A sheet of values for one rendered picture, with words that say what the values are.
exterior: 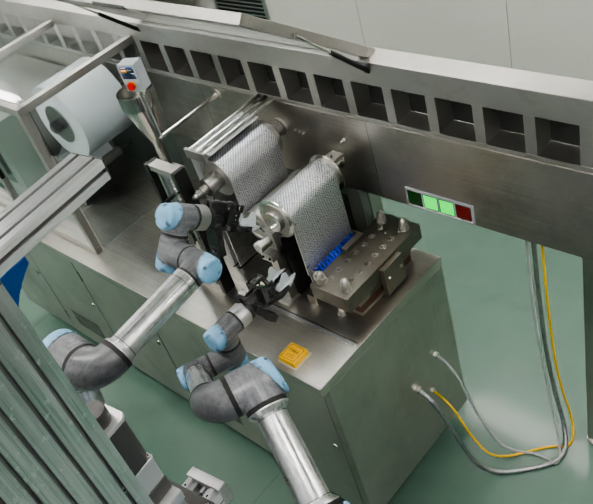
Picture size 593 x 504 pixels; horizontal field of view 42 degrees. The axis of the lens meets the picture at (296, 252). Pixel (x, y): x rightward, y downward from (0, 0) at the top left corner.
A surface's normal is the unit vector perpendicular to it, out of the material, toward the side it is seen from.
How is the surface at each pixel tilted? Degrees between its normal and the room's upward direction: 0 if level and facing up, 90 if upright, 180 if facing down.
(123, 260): 0
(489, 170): 90
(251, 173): 92
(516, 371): 0
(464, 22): 90
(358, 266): 0
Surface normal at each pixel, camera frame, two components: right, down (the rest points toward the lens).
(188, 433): -0.25, -0.73
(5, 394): 0.80, 0.20
